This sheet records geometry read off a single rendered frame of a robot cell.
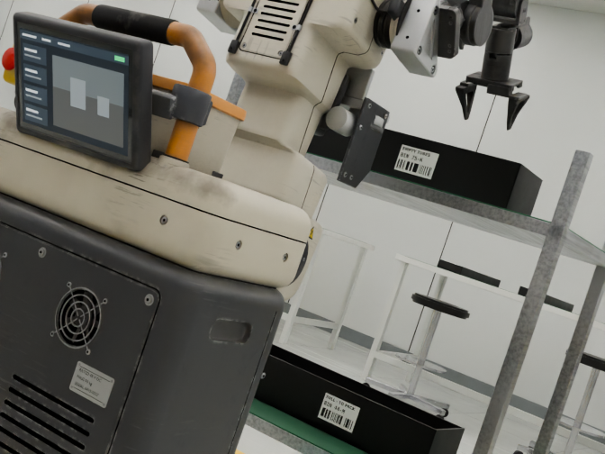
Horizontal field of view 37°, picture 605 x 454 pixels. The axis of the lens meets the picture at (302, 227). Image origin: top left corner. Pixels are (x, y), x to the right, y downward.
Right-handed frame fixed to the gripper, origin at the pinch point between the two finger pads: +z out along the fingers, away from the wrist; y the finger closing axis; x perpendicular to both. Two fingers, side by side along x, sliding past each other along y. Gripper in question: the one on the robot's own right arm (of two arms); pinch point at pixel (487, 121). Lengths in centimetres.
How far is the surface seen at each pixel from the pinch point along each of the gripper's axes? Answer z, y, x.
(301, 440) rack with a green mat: 68, 16, 38
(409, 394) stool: 227, 111, -219
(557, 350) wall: 272, 87, -408
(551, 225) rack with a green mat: 13.9, -21.2, 11.8
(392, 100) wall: 141, 284, -480
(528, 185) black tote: 15.1, -7.6, -10.6
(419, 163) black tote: 13.8, 15.3, -1.4
